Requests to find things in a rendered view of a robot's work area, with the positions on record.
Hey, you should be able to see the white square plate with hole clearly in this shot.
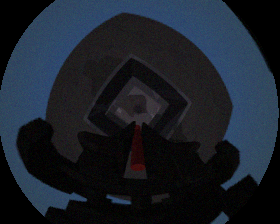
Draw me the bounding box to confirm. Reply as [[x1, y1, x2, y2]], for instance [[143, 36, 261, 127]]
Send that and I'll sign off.
[[115, 86, 161, 128]]

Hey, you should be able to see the red peg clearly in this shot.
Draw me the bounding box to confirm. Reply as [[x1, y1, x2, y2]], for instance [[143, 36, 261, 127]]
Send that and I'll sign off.
[[130, 124, 146, 171]]

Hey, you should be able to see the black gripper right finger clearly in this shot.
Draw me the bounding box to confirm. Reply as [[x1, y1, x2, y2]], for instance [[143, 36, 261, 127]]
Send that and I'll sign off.
[[141, 122, 200, 179]]

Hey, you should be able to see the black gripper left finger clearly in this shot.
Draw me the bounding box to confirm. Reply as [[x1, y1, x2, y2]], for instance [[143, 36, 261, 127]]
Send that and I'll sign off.
[[77, 121, 136, 177]]

